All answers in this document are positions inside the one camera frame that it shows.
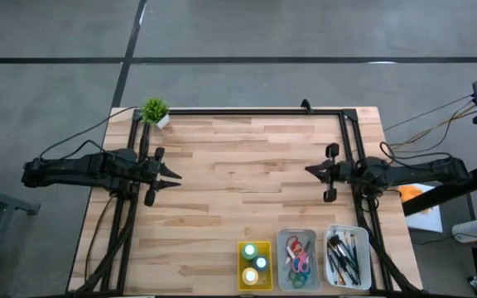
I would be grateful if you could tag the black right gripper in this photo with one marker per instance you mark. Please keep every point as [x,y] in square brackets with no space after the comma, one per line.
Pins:
[340,171]

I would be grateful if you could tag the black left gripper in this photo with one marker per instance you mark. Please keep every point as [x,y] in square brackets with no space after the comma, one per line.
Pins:
[149,174]

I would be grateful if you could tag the black brush fluffy grey head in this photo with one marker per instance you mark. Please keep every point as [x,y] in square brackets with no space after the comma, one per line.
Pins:
[333,241]

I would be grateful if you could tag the green paint bottle white cap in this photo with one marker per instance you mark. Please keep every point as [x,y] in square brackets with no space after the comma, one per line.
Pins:
[249,251]

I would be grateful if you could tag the dark teal paint bottle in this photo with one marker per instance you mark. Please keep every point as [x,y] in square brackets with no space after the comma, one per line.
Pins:
[261,263]

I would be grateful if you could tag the yellow paint bottle white cap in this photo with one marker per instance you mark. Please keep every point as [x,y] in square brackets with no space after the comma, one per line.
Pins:
[250,276]

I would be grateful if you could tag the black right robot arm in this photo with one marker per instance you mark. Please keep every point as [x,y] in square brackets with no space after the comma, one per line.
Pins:
[420,171]

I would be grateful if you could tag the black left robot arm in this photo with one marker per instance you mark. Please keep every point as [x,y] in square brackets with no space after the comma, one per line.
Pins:
[81,167]

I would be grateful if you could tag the green plant white pot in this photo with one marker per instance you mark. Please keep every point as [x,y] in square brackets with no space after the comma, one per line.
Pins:
[154,111]

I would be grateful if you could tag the white plastic bin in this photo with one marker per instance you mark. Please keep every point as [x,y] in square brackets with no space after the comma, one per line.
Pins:
[366,248]
[315,283]

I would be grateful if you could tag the orange object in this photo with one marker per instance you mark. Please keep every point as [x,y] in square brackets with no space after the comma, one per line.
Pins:
[410,193]

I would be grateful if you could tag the white sheet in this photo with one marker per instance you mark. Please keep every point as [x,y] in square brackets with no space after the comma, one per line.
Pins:
[427,219]

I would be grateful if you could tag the yellow plastic slotted basket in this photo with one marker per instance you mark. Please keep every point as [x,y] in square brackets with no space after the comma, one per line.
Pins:
[263,285]

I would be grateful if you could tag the black beam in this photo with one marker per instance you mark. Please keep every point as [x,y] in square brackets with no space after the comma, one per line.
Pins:
[449,190]

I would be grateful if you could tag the white paper roll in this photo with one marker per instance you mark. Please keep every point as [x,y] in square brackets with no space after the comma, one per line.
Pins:
[468,231]

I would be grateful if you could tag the grey metal stand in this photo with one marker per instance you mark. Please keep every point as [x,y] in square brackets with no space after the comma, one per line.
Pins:
[6,198]

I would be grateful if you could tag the black caster wheel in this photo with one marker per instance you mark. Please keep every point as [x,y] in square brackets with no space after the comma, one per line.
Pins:
[475,285]

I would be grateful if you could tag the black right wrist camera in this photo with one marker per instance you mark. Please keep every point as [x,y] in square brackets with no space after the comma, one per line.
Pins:
[340,173]

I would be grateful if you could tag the black arched frame bracket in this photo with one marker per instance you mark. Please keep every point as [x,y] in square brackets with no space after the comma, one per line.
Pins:
[306,105]

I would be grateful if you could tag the black aluminium rig frame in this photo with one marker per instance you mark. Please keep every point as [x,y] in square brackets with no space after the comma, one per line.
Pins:
[242,111]

